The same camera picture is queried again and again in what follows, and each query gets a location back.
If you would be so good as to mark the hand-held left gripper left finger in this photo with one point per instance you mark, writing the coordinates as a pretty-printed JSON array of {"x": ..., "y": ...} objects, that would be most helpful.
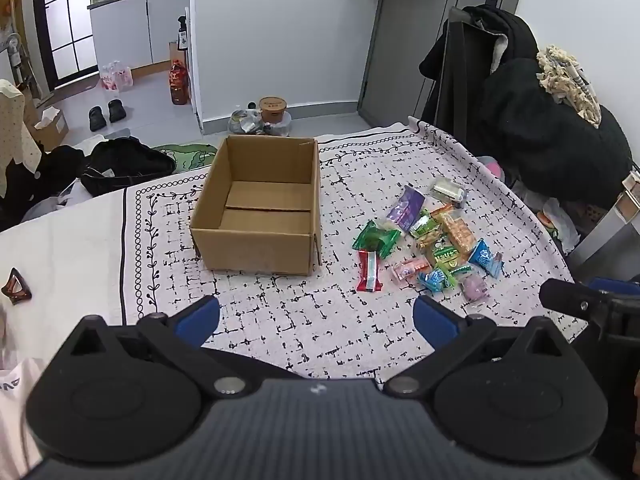
[{"x": 197, "y": 321}]

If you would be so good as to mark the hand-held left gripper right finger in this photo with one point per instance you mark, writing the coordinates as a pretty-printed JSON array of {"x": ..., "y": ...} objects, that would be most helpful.
[{"x": 435, "y": 322}]

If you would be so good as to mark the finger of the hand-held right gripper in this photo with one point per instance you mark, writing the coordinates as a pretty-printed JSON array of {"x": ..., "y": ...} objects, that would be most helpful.
[
  {"x": 607, "y": 284},
  {"x": 565, "y": 296}
]

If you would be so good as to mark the blue green snack packet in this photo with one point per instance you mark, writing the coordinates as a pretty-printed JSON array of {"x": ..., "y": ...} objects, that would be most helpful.
[{"x": 435, "y": 280}]

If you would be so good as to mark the purple round pastry packet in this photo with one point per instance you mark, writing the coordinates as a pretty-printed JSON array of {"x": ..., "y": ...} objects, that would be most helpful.
[{"x": 475, "y": 288}]

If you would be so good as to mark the pink snack packet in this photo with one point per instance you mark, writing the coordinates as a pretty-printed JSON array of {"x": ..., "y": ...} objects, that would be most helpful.
[{"x": 410, "y": 270}]

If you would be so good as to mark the small green candy packet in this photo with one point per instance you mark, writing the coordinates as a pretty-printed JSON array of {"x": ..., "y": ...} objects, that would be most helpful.
[{"x": 460, "y": 270}]

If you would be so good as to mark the green white snack packet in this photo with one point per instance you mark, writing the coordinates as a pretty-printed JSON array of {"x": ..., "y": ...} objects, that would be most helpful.
[{"x": 446, "y": 255}]

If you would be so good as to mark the yellow snack packet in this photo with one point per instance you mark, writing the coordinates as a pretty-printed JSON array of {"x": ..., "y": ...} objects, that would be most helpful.
[{"x": 429, "y": 242}]

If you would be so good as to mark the red snack bar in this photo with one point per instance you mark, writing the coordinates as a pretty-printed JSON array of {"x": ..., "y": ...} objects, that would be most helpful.
[{"x": 369, "y": 271}]

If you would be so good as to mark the orange cracker packet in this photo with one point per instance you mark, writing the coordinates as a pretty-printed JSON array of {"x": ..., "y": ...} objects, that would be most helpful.
[{"x": 457, "y": 232}]

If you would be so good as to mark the light green snack packet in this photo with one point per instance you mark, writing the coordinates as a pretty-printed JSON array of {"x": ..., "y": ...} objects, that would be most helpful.
[{"x": 422, "y": 225}]

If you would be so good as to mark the dark green snack packet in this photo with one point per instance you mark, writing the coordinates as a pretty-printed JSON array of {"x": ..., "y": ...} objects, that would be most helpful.
[{"x": 377, "y": 240}]

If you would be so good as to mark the purple snack packet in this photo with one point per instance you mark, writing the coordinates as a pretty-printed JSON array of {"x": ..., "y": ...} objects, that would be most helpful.
[{"x": 405, "y": 206}]

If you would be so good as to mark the clear white cake packet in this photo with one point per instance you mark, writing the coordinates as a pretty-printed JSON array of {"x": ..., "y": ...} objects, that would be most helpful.
[{"x": 450, "y": 191}]

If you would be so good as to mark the grey metal rack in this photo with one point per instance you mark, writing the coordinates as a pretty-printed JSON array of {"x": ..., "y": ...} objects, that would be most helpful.
[{"x": 605, "y": 232}]

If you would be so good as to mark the colourful plastic bag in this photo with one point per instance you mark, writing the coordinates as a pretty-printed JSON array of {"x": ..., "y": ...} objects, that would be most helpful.
[{"x": 555, "y": 225}]

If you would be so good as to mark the white black patterned blanket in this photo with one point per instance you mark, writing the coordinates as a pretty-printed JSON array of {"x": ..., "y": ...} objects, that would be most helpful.
[{"x": 300, "y": 300}]

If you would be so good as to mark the white bed sheet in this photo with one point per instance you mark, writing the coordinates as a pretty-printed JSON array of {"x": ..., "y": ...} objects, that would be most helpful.
[{"x": 65, "y": 260}]

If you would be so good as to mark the pink plush toy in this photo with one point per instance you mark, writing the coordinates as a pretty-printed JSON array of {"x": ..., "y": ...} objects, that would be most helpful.
[{"x": 492, "y": 167}]

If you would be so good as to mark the black fleece coat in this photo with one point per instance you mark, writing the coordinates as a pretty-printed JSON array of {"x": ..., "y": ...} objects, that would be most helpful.
[{"x": 540, "y": 130}]

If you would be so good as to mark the green rug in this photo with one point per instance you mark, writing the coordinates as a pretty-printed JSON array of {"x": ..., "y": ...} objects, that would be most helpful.
[{"x": 190, "y": 152}]

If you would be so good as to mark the black bag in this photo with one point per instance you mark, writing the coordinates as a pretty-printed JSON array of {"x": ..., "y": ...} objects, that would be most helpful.
[{"x": 125, "y": 165}]

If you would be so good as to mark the brown hair claw clip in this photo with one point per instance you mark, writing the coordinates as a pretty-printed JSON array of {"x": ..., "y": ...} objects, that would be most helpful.
[{"x": 10, "y": 290}]

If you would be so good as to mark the beige knit scarf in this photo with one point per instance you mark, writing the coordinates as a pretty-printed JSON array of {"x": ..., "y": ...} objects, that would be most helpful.
[{"x": 565, "y": 85}]

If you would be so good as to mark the clear plastic trash bag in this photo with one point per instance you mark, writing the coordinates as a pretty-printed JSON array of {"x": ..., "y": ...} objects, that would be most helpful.
[{"x": 245, "y": 122}]

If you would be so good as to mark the white garment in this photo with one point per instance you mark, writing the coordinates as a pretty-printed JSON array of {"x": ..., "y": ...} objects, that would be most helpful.
[{"x": 12, "y": 410}]

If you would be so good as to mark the black clothes pile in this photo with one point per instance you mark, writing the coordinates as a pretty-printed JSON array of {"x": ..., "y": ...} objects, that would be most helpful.
[{"x": 45, "y": 175}]

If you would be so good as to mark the black slipper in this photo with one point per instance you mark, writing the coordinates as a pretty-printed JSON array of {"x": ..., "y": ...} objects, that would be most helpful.
[
  {"x": 116, "y": 110},
  {"x": 96, "y": 119}
]

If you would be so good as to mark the brown paper tub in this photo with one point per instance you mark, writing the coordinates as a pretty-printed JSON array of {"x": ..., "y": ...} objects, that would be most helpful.
[{"x": 272, "y": 107}]

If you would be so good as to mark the small cardboard box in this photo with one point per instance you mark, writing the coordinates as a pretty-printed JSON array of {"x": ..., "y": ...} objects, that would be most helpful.
[{"x": 52, "y": 132}]

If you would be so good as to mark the red drink bottle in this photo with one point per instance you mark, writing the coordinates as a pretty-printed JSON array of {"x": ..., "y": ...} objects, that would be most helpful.
[{"x": 178, "y": 82}]

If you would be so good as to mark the pack of pink bottles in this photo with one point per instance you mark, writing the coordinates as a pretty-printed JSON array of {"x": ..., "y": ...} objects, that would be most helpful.
[{"x": 116, "y": 75}]

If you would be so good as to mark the cream dotted cloth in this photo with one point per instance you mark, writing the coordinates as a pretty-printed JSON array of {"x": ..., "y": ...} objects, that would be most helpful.
[{"x": 15, "y": 125}]

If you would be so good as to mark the black spray bottle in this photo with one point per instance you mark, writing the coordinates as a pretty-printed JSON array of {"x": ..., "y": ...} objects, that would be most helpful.
[{"x": 183, "y": 35}]

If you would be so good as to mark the grey door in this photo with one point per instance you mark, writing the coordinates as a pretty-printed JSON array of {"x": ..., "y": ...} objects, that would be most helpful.
[{"x": 415, "y": 35}]

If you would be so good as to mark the white cabinet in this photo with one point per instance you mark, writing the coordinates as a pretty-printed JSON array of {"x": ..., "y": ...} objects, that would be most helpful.
[{"x": 125, "y": 30}]

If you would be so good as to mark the black chair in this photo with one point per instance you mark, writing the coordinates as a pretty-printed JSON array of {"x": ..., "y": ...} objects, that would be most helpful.
[{"x": 457, "y": 15}]

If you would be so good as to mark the black framed glass door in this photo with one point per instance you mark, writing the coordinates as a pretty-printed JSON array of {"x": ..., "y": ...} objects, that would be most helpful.
[{"x": 65, "y": 25}]

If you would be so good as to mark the white standing fan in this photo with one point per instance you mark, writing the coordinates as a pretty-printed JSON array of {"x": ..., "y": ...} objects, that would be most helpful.
[{"x": 12, "y": 47}]

